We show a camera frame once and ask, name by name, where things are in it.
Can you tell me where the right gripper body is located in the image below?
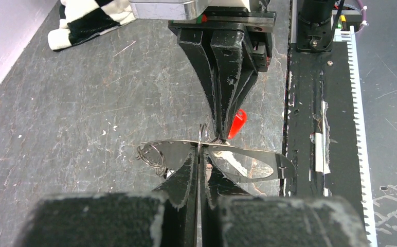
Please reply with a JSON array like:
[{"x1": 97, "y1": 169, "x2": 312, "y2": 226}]
[{"x1": 168, "y1": 12, "x2": 277, "y2": 72}]

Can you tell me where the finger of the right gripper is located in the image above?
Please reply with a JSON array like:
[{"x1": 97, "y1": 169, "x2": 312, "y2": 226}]
[
  {"x1": 177, "y1": 29, "x2": 219, "y2": 135},
  {"x1": 210, "y1": 30, "x2": 258, "y2": 136}
]

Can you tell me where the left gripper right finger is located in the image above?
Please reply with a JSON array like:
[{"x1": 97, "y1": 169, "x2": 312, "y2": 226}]
[{"x1": 200, "y1": 148, "x2": 371, "y2": 247}]

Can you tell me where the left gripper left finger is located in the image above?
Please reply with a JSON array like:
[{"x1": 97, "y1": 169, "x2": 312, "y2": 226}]
[{"x1": 15, "y1": 148, "x2": 198, "y2": 246}]

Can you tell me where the large metal keyring plate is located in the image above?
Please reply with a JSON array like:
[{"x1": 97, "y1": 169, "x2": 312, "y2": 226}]
[{"x1": 137, "y1": 140, "x2": 297, "y2": 183}]

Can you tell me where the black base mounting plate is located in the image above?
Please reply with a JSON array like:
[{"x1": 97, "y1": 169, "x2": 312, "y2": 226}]
[{"x1": 282, "y1": 42, "x2": 364, "y2": 217}]

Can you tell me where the black and white checkered blanket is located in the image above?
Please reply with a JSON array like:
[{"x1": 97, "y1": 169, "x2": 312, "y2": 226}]
[{"x1": 47, "y1": 0, "x2": 136, "y2": 51}]

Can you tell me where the white slotted cable duct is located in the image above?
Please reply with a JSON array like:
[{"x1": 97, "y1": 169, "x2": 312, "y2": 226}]
[{"x1": 334, "y1": 26, "x2": 378, "y2": 246}]

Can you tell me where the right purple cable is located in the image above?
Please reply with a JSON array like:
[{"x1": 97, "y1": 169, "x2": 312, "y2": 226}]
[{"x1": 350, "y1": 0, "x2": 370, "y2": 33}]

